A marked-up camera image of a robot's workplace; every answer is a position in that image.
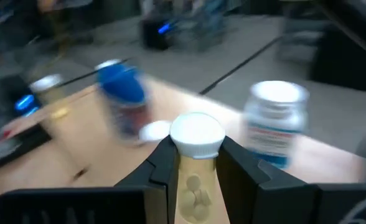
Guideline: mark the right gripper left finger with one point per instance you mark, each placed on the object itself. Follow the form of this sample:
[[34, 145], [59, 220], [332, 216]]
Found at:
[[158, 186]]

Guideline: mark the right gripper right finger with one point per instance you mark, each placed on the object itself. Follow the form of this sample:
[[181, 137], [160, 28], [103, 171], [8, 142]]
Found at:
[[248, 193]]

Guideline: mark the white bottle with blue label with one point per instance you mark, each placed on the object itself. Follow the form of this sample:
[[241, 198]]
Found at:
[[274, 124]]

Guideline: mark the pale green pill bottle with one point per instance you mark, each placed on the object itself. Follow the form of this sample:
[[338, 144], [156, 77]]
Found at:
[[46, 81]]

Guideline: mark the wooden shelf with black legs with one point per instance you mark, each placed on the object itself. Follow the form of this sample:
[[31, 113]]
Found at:
[[77, 149]]

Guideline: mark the black device with blue light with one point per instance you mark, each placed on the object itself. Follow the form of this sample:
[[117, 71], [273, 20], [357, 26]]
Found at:
[[153, 37]]

